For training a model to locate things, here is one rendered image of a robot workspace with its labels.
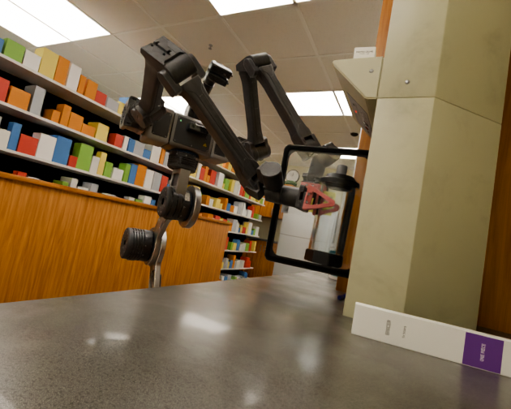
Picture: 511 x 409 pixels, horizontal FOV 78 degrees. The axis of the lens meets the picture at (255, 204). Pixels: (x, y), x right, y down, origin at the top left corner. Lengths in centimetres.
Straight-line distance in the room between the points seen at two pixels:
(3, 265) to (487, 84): 234
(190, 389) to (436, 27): 79
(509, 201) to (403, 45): 53
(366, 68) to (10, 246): 209
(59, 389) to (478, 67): 88
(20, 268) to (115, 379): 212
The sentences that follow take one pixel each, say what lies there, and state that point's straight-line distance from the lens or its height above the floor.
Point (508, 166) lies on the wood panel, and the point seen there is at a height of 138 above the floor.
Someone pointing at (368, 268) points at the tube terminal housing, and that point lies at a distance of 69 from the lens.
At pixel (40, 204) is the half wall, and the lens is 236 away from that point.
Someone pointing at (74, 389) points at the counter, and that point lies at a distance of 29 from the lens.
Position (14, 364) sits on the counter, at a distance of 33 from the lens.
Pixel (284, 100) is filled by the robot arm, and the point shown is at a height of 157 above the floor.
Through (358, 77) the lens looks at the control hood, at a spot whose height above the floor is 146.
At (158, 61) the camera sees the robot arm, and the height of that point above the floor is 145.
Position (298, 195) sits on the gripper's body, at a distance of 85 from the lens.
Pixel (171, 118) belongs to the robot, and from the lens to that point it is 144.
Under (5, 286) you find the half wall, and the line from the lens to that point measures 239.
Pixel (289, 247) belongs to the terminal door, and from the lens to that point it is 103.
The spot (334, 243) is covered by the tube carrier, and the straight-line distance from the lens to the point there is 83.
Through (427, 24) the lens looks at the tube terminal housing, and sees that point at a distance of 85.
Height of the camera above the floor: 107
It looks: 5 degrees up
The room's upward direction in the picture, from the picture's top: 11 degrees clockwise
